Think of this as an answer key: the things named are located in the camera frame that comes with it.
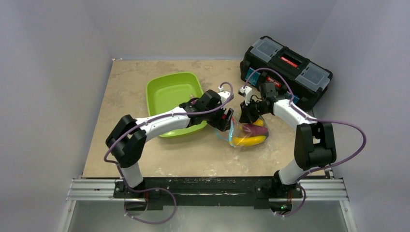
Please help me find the clear zip top bag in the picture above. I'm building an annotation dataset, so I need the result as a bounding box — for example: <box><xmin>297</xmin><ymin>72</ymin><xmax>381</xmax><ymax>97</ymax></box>
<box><xmin>214</xmin><ymin>116</ymin><xmax>270</xmax><ymax>147</ymax></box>

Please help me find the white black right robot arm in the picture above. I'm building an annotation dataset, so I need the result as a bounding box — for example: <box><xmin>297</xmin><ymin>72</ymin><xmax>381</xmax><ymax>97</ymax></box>
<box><xmin>238</xmin><ymin>83</ymin><xmax>337</xmax><ymax>197</ymax></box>

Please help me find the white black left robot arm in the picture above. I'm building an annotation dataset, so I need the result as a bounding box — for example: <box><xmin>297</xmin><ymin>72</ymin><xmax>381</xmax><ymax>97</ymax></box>
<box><xmin>105</xmin><ymin>90</ymin><xmax>234</xmax><ymax>198</ymax></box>

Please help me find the purple fake eggplant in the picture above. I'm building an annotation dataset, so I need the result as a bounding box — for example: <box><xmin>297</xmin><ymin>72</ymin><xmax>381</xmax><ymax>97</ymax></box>
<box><xmin>241</xmin><ymin>124</ymin><xmax>268</xmax><ymax>136</ymax></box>

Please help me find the yellow fake banana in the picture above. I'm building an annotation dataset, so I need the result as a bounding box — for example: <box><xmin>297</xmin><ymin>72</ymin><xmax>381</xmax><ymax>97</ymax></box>
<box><xmin>229</xmin><ymin>118</ymin><xmax>269</xmax><ymax>147</ymax></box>

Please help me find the black toolbox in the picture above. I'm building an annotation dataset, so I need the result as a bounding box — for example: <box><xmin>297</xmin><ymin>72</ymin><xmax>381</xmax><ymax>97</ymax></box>
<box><xmin>239</xmin><ymin>36</ymin><xmax>333</xmax><ymax>111</ymax></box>

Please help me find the green plastic tray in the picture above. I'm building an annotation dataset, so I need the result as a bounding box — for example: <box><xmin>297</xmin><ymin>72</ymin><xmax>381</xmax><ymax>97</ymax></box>
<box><xmin>146</xmin><ymin>72</ymin><xmax>208</xmax><ymax>139</ymax></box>

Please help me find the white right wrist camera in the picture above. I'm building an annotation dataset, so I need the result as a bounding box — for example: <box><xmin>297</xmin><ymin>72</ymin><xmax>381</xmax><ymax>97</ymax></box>
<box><xmin>238</xmin><ymin>86</ymin><xmax>253</xmax><ymax>105</ymax></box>

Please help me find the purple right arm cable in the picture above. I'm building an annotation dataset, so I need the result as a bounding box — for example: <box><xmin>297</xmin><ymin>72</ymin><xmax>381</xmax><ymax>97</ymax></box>
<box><xmin>242</xmin><ymin>68</ymin><xmax>367</xmax><ymax>218</ymax></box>

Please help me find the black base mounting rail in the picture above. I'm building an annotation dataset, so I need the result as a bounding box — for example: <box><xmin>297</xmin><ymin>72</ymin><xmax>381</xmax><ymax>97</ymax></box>
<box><xmin>113</xmin><ymin>176</ymin><xmax>303</xmax><ymax>212</ymax></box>

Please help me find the aluminium frame rail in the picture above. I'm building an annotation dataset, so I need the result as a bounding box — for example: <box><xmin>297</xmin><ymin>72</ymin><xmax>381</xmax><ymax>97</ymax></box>
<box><xmin>59</xmin><ymin>176</ymin><xmax>357</xmax><ymax>232</ymax></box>

